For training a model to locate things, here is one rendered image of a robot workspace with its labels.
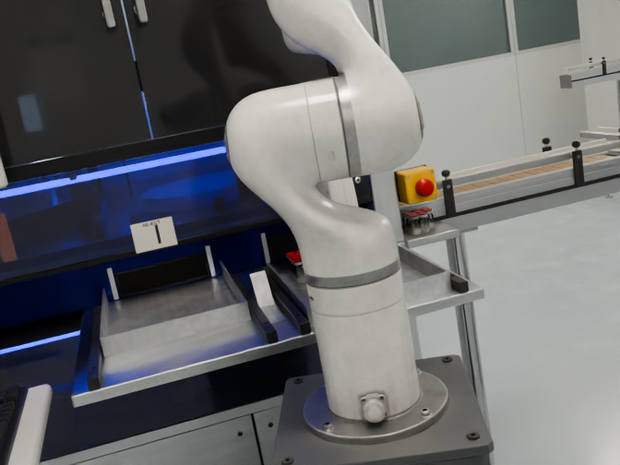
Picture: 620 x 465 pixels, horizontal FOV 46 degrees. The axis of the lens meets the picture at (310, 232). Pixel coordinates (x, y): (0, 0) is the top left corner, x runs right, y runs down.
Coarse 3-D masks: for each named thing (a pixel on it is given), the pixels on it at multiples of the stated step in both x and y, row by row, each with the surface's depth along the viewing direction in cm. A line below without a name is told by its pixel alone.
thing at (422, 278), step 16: (400, 256) 150; (416, 256) 141; (272, 272) 149; (416, 272) 141; (432, 272) 135; (448, 272) 128; (288, 288) 135; (304, 288) 144; (416, 288) 127; (432, 288) 127; (448, 288) 128; (304, 304) 124
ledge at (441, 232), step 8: (440, 224) 175; (448, 224) 173; (432, 232) 168; (440, 232) 167; (448, 232) 168; (456, 232) 168; (408, 240) 166; (416, 240) 166; (424, 240) 166; (432, 240) 167; (440, 240) 167; (408, 248) 166
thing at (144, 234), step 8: (136, 224) 149; (144, 224) 150; (152, 224) 150; (160, 224) 151; (168, 224) 151; (136, 232) 150; (144, 232) 150; (152, 232) 150; (160, 232) 151; (168, 232) 151; (136, 240) 150; (144, 240) 150; (152, 240) 151; (168, 240) 152; (176, 240) 152; (136, 248) 150; (144, 248) 151; (152, 248) 151
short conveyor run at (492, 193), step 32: (512, 160) 190; (544, 160) 185; (576, 160) 184; (608, 160) 187; (448, 192) 176; (480, 192) 180; (512, 192) 182; (544, 192) 184; (576, 192) 187; (608, 192) 189; (480, 224) 181
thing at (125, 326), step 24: (168, 288) 161; (192, 288) 158; (216, 288) 155; (120, 312) 150; (144, 312) 147; (168, 312) 144; (192, 312) 142; (216, 312) 130; (240, 312) 131; (120, 336) 126; (144, 336) 128; (168, 336) 129
